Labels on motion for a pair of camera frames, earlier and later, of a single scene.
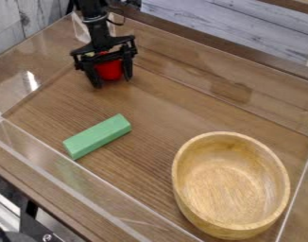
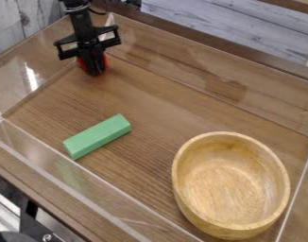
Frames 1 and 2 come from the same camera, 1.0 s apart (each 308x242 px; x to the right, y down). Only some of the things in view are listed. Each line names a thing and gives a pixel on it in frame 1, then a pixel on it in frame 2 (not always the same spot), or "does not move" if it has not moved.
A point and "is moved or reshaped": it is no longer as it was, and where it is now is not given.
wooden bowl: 230,184 does not move
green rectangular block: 97,136 does not move
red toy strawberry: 109,69 is moved or reshaped
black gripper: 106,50 -> 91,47
